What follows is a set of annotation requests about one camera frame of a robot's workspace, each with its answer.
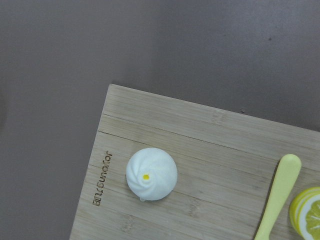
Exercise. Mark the yellow plastic knife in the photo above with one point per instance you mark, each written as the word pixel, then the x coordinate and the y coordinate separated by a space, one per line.
pixel 285 177

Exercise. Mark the white steamed bun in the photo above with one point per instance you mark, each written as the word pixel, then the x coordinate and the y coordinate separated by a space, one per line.
pixel 151 174

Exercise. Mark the bamboo cutting board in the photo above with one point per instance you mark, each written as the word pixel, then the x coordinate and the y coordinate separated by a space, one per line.
pixel 225 163

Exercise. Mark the lower lemon slice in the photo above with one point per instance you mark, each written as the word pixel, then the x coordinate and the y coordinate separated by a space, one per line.
pixel 304 213

